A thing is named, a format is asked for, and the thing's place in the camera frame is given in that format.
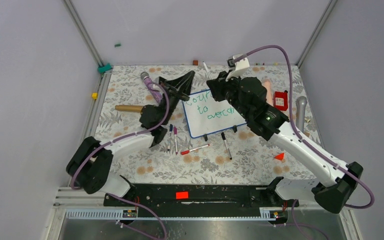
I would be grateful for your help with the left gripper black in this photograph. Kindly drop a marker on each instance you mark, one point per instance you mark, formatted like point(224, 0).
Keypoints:
point(183, 83)

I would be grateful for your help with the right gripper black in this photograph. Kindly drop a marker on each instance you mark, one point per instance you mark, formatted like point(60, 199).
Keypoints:
point(217, 85)

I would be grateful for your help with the blue framed whiteboard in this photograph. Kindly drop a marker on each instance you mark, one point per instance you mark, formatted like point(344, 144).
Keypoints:
point(205, 116)

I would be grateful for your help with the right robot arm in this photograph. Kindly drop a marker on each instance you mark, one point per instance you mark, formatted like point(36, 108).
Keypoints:
point(335, 180)

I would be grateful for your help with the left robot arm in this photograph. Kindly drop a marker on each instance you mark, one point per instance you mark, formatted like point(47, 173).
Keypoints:
point(90, 166)

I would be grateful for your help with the blue whiteboard marker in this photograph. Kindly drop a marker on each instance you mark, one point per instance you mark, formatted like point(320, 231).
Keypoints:
point(171, 127)

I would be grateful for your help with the purple whiteboard marker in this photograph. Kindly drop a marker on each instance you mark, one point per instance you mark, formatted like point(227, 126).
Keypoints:
point(175, 140)

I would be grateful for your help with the black whiteboard marker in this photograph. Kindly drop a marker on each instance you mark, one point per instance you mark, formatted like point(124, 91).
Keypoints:
point(226, 145)

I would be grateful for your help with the red whiteboard marker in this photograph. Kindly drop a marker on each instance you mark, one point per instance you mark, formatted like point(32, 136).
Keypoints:
point(194, 149)

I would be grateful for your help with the pink toy microphone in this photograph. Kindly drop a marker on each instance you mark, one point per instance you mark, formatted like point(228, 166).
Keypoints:
point(269, 95)

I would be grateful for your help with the purple glitter toy microphone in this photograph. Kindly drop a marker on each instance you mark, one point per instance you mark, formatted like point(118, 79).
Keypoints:
point(149, 84)

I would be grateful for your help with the red box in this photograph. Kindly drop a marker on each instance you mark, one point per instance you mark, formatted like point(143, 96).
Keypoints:
point(280, 100)

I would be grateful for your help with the silver toy microphone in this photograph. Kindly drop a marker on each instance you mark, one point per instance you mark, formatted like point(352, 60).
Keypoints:
point(301, 104)

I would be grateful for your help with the tan toy microphone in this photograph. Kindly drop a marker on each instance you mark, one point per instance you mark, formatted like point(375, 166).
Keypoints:
point(129, 108)

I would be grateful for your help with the floral table mat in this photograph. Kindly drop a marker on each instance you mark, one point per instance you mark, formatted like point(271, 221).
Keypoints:
point(252, 157)

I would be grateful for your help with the red triangular block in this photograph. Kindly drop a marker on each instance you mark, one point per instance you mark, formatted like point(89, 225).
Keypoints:
point(280, 157)

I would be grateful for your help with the teal corner block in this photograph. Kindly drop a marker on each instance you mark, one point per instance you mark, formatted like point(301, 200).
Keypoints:
point(104, 68)

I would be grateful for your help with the yellow cube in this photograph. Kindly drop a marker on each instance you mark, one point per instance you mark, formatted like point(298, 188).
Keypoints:
point(94, 96)

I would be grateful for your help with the red tape label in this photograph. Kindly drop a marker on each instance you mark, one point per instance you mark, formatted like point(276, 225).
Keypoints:
point(180, 195)

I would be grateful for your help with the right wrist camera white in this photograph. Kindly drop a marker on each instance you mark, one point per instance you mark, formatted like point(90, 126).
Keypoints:
point(238, 64)

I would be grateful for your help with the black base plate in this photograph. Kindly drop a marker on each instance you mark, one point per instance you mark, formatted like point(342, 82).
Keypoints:
point(204, 200)

